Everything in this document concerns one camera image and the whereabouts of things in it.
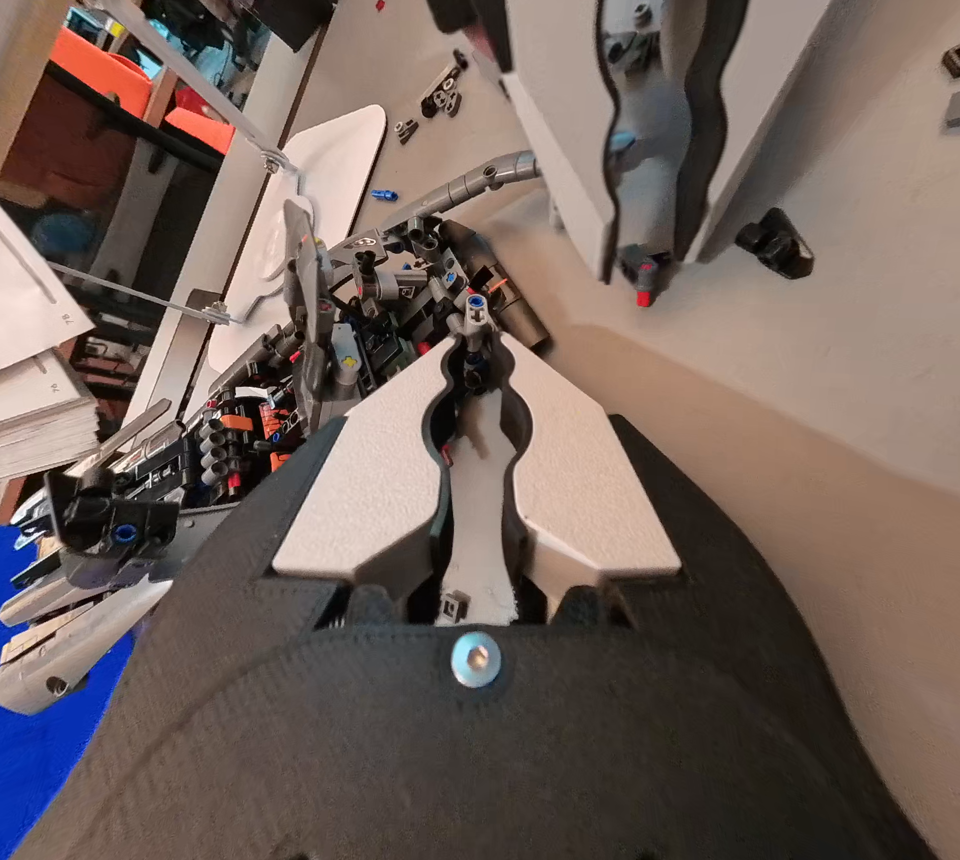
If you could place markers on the black lego tile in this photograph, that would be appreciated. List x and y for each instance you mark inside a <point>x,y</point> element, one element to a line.
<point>952,61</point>

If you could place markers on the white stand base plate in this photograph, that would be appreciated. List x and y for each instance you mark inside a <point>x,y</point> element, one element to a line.
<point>330,169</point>

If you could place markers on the orange storage bin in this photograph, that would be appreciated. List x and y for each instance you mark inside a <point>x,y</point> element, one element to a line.
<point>97,72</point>
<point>199,128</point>

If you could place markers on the grey desk leg panel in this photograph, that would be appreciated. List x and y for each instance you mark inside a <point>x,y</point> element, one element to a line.
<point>180,222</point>

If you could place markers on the grey lego connector red pin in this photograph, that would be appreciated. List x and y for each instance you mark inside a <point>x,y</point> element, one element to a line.
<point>643,267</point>

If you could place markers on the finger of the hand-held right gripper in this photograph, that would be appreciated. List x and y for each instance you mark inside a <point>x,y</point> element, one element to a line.
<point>787,12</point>
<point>555,49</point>

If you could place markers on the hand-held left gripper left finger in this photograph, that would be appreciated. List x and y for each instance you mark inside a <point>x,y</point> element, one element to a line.
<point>352,500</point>

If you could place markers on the curved grey lego arch assembly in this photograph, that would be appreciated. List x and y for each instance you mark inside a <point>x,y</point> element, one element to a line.
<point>465,184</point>

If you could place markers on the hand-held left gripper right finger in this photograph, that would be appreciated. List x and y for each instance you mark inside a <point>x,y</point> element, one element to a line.
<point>600,500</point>

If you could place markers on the lego instruction booklet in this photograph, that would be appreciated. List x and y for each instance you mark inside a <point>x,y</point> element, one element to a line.
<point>37,410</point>

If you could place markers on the blue plastic bin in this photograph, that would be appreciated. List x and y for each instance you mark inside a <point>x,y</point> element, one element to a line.
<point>45,762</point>

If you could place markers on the beige shelf post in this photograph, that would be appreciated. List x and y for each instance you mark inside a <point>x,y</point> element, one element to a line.
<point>37,12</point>

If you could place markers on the small grey lego bracket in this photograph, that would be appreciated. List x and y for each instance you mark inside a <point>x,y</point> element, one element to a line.
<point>407,132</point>

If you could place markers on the dark grey lego stud plate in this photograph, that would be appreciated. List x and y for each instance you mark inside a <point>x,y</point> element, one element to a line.
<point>453,607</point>

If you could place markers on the grey black lego car model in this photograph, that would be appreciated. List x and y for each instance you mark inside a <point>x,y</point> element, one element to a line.
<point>390,290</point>

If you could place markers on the black lego wedge piece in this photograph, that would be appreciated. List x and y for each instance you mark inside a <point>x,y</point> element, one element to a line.
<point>772,241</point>

